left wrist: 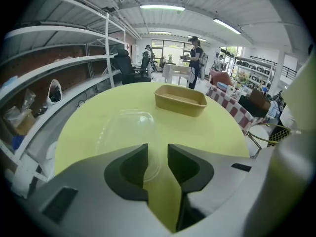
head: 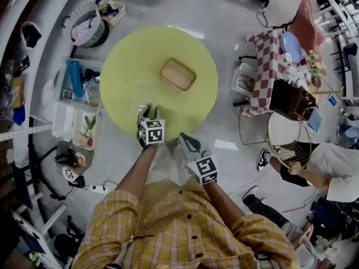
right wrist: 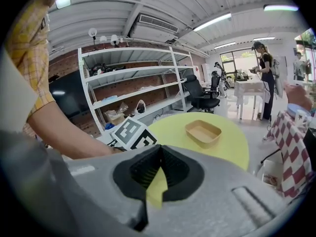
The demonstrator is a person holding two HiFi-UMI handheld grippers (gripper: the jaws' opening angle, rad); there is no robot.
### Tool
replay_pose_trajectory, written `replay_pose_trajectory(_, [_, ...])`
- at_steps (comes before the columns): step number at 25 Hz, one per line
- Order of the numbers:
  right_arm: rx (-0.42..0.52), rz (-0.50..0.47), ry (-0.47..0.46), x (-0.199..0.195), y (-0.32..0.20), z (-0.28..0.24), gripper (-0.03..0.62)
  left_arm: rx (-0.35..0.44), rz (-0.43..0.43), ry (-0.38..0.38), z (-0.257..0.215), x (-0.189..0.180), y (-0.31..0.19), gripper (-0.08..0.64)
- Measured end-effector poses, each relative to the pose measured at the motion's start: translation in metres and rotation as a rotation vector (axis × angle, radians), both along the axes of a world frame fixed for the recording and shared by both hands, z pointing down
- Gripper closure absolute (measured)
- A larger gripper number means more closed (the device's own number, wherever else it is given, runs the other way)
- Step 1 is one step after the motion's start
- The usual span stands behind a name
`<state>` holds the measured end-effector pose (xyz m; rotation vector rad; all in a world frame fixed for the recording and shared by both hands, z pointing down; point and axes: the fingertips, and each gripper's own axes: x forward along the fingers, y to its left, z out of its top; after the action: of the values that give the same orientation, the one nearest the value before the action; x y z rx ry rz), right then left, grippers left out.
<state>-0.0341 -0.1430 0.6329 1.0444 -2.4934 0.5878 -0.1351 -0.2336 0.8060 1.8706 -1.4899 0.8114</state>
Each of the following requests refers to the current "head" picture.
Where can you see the white pleated laundry basket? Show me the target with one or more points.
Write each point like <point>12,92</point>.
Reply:
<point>84,27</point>

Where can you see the black television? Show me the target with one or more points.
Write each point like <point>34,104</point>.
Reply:
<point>23,183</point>

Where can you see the black television stand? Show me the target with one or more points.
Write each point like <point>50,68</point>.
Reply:
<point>35,161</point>

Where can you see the pink cushion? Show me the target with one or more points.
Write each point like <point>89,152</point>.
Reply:
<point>307,24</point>

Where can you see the white metal shelving unit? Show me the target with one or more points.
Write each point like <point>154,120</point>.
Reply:
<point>47,15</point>

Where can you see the person's beige trousers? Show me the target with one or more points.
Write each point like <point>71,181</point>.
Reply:
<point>168,164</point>

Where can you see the light blue folder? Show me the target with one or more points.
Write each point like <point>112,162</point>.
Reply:
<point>315,122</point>

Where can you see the tall blue box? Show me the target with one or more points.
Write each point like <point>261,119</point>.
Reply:
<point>75,78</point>

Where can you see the round table with yellow cloth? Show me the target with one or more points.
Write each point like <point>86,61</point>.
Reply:
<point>123,55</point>

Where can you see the red white checkered tablecloth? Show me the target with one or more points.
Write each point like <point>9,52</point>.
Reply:
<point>266,66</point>

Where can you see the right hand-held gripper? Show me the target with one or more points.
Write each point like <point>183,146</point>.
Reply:
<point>204,169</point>

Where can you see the white plastic box with clothes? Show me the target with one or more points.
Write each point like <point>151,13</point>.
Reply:
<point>111,11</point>

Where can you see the black open box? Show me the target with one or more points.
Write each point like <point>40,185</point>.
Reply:
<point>286,99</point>

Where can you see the clear plastic storage bin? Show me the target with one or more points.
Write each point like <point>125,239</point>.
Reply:
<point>91,91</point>

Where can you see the person's right forearm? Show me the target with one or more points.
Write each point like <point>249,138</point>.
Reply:
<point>224,203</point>

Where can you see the white power strip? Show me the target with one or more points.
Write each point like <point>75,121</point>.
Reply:
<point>98,189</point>

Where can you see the white bag with black contents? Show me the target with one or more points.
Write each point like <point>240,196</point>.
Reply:
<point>31,35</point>

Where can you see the tan rectangular tray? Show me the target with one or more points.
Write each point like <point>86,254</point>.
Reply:
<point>178,74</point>

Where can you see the person's left forearm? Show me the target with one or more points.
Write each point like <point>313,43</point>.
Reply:
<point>137,172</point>

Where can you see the white perforated basket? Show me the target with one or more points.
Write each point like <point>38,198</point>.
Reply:
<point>63,122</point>

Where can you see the small blue card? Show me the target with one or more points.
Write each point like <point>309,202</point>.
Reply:
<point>332,99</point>

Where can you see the small grey stool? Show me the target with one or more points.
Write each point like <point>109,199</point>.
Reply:
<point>87,155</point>

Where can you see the small black box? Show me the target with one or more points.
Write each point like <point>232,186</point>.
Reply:
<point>77,181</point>

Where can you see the yellow plaid shirt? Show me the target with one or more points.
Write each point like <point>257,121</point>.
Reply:
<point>179,234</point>

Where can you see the light blue plate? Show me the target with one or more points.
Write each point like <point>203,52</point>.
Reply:
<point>291,46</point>

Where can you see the clear bin with tools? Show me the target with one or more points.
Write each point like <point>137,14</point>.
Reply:
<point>85,130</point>

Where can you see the white desk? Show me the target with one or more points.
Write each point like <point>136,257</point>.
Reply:
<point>31,234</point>

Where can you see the cardboard box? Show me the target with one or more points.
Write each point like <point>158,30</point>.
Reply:
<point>18,92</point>

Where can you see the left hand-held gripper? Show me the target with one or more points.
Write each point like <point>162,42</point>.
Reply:
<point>152,132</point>

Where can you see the bouquet of pale flowers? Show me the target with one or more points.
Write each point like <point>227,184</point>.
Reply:
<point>315,63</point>

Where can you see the red white tape roll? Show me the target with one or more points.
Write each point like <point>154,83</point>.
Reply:
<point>70,174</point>

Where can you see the brown flower vase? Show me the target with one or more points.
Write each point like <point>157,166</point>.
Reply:
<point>316,81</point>

